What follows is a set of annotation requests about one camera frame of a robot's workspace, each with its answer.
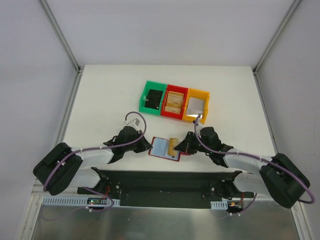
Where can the yellow plastic bin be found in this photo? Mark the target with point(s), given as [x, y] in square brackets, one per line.
[205, 95]

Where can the green plastic bin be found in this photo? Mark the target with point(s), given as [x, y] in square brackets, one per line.
[151, 85]

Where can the right white cable duct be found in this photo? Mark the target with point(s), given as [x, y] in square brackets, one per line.
[219, 205]

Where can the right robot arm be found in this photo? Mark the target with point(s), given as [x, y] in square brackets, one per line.
[274, 176]

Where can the left white cable duct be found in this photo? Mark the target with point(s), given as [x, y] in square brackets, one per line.
[82, 201]

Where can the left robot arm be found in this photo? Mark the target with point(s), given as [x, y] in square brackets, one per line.
[64, 166]

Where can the gold VIP card upper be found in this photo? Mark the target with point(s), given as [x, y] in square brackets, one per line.
[174, 98]

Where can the left aluminium frame post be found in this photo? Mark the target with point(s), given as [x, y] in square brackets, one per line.
[59, 34]

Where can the red plastic bin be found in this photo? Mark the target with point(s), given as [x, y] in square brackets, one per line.
[174, 88]

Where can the silver VIP card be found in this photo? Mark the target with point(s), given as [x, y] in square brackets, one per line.
[195, 107]

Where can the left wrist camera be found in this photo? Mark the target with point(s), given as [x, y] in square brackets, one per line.
[134, 123]

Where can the red leather card holder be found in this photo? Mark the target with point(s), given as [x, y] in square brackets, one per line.
[160, 150]

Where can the gold VIP card lower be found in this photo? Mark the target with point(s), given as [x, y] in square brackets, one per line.
[171, 109]

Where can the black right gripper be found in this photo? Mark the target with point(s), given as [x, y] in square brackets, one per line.
[189, 144]

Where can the black VIP card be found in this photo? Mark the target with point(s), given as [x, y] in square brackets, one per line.
[153, 99]

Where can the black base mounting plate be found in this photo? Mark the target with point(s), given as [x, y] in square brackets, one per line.
[156, 189]

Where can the white cable duct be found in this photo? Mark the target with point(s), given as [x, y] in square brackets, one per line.
[219, 205]
[82, 201]

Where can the gold vip card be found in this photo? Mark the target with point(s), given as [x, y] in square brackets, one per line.
[174, 98]
[171, 109]

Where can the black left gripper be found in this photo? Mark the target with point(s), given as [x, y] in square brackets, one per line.
[139, 144]

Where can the right aluminium frame post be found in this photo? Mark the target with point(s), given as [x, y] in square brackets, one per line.
[295, 4]

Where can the aluminium frame post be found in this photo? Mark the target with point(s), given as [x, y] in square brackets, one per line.
[295, 4]
[59, 34]

